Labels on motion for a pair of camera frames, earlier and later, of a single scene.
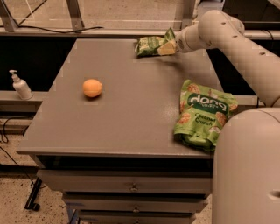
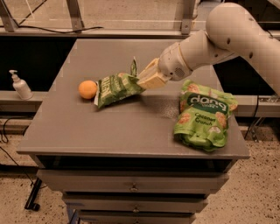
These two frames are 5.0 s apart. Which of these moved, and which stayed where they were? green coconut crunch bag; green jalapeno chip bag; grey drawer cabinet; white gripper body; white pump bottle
Moved: green jalapeno chip bag; white gripper body
Stayed: grey drawer cabinet; white pump bottle; green coconut crunch bag
